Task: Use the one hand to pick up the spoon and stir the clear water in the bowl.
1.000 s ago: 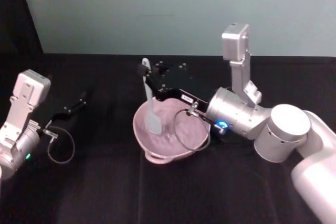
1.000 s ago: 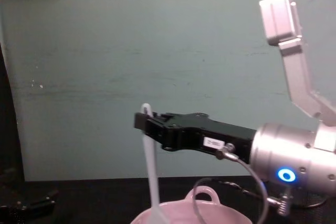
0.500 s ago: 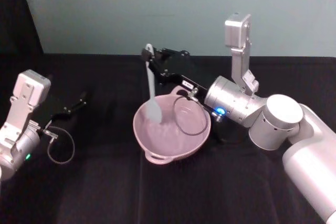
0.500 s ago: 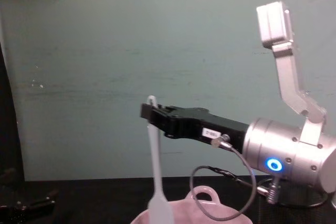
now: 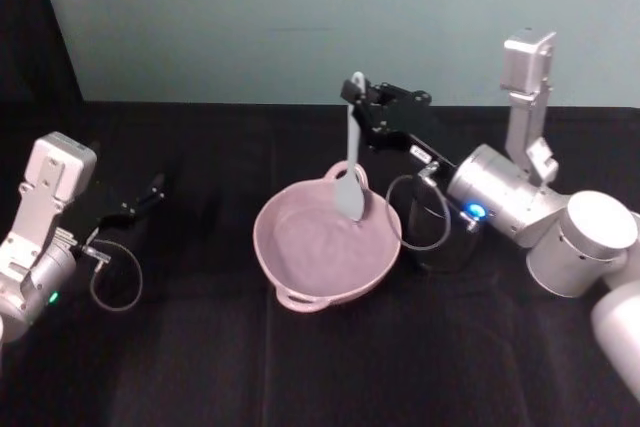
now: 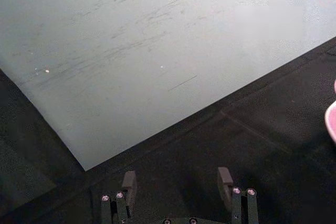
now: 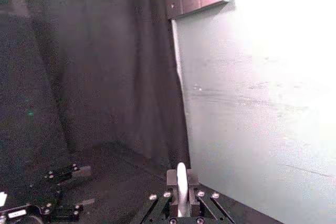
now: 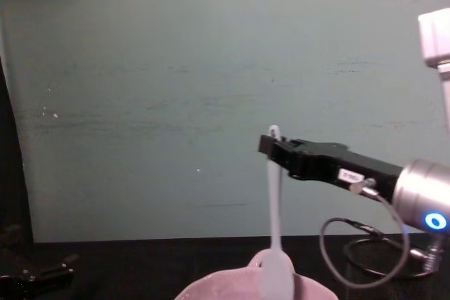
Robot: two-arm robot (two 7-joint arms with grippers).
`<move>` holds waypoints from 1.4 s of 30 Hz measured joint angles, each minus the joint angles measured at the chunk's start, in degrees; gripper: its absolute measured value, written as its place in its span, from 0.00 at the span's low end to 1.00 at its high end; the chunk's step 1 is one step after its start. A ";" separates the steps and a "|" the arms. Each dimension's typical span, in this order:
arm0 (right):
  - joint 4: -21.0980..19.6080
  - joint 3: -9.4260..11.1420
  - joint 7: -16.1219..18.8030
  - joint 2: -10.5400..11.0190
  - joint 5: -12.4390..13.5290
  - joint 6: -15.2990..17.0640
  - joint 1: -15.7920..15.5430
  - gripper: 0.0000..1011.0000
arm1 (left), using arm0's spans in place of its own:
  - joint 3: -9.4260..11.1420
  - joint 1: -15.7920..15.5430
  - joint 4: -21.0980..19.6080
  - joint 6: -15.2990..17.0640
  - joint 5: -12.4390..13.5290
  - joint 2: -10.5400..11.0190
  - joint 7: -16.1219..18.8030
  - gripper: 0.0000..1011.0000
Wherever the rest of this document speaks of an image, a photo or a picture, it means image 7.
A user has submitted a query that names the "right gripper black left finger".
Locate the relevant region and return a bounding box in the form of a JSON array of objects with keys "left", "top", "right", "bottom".
[{"left": 141, "top": 169, "right": 180, "bottom": 224}]

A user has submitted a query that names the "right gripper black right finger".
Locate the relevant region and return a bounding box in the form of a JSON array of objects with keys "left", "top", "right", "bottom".
[{"left": 186, "top": 168, "right": 236, "bottom": 224}]

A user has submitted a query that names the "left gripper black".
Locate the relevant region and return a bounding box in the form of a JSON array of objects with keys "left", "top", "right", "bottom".
[{"left": 0, "top": 163, "right": 96, "bottom": 224}]

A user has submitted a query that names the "small white plastic piece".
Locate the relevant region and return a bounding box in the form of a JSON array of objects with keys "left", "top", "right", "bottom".
[{"left": 176, "top": 162, "right": 189, "bottom": 218}]

